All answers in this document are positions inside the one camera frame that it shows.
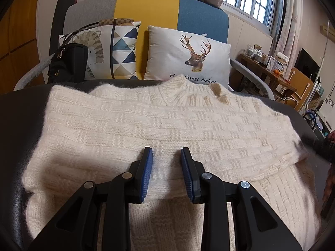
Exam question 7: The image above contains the black television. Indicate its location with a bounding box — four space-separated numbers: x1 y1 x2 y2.
294 48 320 79

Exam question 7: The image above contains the black handbag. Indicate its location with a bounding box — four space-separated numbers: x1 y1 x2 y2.
47 42 89 85

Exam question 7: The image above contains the deer print pillow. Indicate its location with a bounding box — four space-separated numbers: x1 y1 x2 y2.
143 25 232 88

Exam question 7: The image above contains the pale patterned curtain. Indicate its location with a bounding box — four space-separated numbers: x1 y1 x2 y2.
272 0 304 66

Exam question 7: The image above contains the white knit sweater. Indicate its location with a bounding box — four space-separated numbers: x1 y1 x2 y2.
23 74 323 251

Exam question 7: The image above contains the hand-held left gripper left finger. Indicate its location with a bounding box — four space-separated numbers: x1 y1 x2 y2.
27 146 153 251

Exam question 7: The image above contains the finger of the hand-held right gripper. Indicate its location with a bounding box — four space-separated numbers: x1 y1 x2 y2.
300 133 335 161

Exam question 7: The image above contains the cluster of small jars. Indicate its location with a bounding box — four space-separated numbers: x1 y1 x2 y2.
245 44 271 66

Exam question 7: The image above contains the window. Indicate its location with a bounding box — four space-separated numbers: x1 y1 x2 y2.
222 0 278 28

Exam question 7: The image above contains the blue ride-on toy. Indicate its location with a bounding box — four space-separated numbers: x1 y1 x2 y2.
303 109 325 132

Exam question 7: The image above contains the wooden side table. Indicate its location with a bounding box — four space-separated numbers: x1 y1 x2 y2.
239 54 298 103

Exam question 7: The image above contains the plywood chair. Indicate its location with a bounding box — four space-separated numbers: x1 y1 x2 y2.
286 67 315 111

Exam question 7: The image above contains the black upright panel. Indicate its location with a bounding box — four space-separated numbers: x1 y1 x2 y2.
50 0 78 58

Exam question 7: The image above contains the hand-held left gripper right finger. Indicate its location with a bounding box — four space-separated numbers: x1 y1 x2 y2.
180 147 304 251

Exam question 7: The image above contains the wooden wardrobe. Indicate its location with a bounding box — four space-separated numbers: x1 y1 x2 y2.
0 0 51 96

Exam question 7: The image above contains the grey yellow blue sofa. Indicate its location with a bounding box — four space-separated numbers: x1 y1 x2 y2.
13 0 276 100

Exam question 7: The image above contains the geometric print pillow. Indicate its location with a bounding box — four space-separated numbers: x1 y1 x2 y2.
58 21 142 81

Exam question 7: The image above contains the white metal pole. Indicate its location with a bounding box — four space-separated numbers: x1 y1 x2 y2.
313 20 331 105

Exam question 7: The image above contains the person's right hand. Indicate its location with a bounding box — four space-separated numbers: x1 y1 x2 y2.
323 166 335 202

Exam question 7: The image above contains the white leaf print panel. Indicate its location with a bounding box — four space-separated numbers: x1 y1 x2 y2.
320 97 335 121

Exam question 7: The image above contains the brown checkered bag strap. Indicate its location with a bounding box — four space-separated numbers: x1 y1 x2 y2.
99 17 134 27

